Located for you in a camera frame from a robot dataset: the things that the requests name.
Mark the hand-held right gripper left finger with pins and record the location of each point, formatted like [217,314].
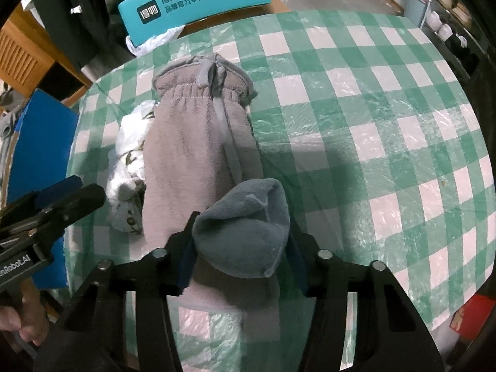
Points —
[186,263]

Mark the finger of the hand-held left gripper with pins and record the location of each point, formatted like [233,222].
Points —
[58,190]
[77,203]

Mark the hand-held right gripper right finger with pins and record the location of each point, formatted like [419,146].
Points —
[295,257]

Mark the blue-grey fleece cloth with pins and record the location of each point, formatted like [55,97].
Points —
[240,232]

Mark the grey-pink fleece garment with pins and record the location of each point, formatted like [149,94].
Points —
[186,143]

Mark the person's left hand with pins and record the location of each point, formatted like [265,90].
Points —
[19,323]

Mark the blue cardboard box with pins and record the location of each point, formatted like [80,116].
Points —
[42,143]

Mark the white spotted cloth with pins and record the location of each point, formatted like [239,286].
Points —
[128,151]

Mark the wooden louvered wardrobe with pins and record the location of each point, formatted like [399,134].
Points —
[23,54]

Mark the green checked tablecloth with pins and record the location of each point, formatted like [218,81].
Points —
[387,124]

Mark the black hanging coat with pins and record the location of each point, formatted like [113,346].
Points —
[73,15]

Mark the white plastic bag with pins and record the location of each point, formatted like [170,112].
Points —
[155,42]

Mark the red box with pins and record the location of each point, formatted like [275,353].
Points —
[467,316]

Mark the brown cardboard box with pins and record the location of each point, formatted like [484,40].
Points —
[277,6]

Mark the pair of black shoes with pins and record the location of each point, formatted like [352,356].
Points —
[465,52]

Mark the pair of white shoes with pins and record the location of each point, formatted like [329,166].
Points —
[440,27]

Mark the shoe rack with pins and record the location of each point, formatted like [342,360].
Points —
[457,27]

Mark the pair of brown shoes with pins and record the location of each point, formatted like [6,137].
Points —
[453,4]

